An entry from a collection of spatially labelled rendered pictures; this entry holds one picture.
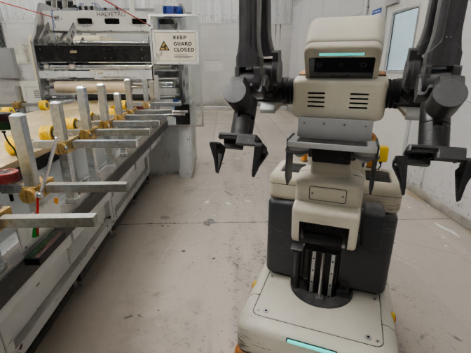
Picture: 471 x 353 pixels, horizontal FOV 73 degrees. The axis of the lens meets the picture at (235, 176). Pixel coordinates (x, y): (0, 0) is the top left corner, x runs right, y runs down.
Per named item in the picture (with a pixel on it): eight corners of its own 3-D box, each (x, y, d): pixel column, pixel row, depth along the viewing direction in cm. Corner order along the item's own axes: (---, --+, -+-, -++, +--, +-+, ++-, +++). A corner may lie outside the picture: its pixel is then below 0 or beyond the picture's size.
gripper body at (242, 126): (255, 141, 77) (260, 113, 78) (216, 139, 80) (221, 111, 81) (261, 148, 83) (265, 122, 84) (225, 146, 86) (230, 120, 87)
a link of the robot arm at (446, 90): (460, 80, 69) (415, 80, 72) (482, 47, 59) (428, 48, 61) (457, 132, 67) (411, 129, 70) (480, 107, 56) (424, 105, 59)
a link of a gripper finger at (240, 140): (258, 175, 75) (263, 136, 76) (230, 172, 77) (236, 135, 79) (264, 180, 81) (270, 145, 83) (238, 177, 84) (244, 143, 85)
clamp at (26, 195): (55, 188, 118) (53, 176, 117) (36, 204, 106) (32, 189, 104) (40, 189, 118) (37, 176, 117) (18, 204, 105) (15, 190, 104)
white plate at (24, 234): (63, 216, 123) (58, 192, 120) (24, 254, 99) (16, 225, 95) (62, 216, 123) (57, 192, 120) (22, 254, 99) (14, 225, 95)
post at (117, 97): (129, 166, 212) (120, 92, 197) (127, 167, 209) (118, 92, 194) (123, 166, 212) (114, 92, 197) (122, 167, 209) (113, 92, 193)
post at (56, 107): (81, 211, 141) (62, 100, 125) (78, 214, 138) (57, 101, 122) (73, 211, 141) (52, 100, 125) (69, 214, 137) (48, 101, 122)
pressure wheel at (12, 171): (29, 196, 118) (23, 167, 114) (17, 205, 110) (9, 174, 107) (8, 196, 118) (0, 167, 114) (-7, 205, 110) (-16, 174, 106)
